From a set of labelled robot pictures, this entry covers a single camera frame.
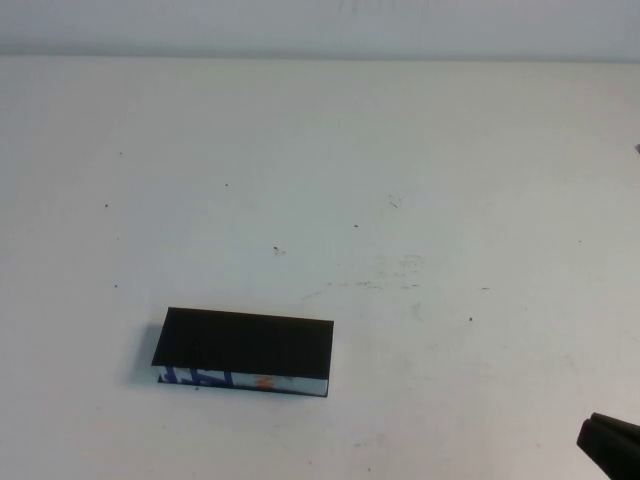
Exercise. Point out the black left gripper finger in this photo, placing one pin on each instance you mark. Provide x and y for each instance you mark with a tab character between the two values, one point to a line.
615	455

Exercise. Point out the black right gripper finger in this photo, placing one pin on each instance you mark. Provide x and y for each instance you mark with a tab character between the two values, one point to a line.
617	425

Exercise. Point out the black glasses case printed side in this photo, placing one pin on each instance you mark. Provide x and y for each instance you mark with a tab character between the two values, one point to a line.
250	345

